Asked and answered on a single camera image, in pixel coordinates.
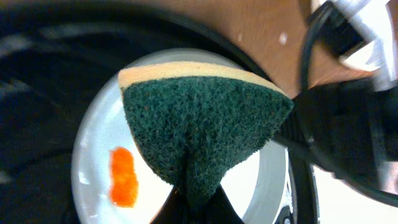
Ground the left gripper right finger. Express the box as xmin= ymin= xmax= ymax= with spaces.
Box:
xmin=202 ymin=185 xmax=244 ymax=224

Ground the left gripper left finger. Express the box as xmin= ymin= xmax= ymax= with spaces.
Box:
xmin=150 ymin=187 xmax=190 ymax=224

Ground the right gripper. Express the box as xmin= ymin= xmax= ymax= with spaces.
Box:
xmin=274 ymin=78 xmax=397 ymax=199

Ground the white plate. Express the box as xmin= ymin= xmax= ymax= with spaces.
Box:
xmin=313 ymin=166 xmax=397 ymax=224
xmin=72 ymin=49 xmax=288 ymax=223

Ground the green yellow sponge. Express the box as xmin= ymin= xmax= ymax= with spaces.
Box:
xmin=118 ymin=62 xmax=294 ymax=213

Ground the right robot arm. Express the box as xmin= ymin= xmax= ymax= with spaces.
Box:
xmin=277 ymin=1 xmax=397 ymax=206

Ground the round black serving tray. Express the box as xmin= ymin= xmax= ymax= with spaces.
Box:
xmin=1 ymin=2 xmax=318 ymax=223

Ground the orange sauce stain right plate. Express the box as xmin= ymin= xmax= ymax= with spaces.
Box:
xmin=109 ymin=147 xmax=139 ymax=208

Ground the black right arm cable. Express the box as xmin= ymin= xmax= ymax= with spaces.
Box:
xmin=298 ymin=2 xmax=398 ymax=208

